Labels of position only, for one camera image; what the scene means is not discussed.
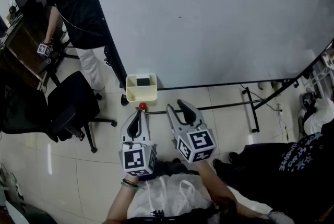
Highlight wooden desk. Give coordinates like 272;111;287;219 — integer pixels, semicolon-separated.
0;15;53;89

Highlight large whiteboard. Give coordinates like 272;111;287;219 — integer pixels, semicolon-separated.
86;0;334;90

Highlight person's left forearm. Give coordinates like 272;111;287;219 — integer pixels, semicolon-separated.
103;175;140;224

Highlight white metal rack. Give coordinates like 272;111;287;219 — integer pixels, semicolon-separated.
300;45;334;98

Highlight black office chair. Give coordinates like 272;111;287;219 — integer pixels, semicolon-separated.
0;70;117;154

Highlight person's right forearm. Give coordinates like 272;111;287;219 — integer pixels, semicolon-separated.
195;160;272;221

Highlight green bracelet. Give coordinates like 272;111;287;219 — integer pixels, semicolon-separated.
120;182;140;191

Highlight person's white top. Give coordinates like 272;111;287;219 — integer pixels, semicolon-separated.
127;174;212;221

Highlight person's black trousers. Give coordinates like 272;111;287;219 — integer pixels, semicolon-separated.
138;158;200;182

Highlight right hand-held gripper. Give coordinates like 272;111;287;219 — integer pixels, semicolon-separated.
166;99;218;164

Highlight cream plastic bin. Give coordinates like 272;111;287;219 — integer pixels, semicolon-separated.
125;73;158;108

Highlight dark beaded bracelet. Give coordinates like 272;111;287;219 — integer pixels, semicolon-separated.
122;178;139;187

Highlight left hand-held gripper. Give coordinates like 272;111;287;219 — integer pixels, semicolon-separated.
118;109;158;182

